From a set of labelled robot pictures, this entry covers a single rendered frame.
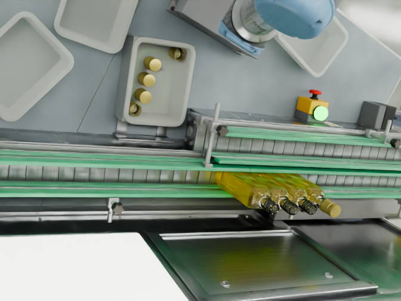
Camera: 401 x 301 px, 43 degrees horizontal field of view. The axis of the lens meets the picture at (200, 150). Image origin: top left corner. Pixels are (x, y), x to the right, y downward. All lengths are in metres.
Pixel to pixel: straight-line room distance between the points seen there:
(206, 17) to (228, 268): 0.63
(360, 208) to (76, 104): 1.00
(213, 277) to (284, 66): 0.75
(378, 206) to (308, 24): 1.18
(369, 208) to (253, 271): 0.74
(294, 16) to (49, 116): 0.79
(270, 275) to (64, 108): 0.67
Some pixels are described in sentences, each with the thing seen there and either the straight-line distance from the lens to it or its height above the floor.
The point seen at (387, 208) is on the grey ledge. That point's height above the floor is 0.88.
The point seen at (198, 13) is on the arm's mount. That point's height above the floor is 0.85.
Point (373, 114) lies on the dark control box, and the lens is 1.82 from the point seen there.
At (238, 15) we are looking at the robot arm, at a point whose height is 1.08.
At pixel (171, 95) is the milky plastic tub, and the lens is 1.44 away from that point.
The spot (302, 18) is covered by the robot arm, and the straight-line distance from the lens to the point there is 0.77.
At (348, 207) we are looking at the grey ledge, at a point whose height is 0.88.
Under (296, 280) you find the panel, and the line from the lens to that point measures 1.22.
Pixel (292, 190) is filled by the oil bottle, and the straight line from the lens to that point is 1.35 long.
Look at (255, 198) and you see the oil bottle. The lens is 1.27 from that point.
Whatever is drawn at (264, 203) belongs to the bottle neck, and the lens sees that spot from 1.26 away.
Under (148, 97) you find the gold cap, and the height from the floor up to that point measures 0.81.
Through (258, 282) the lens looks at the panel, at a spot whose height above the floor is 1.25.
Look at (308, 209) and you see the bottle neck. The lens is 1.31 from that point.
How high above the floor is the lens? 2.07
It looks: 59 degrees down
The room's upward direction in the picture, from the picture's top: 125 degrees clockwise
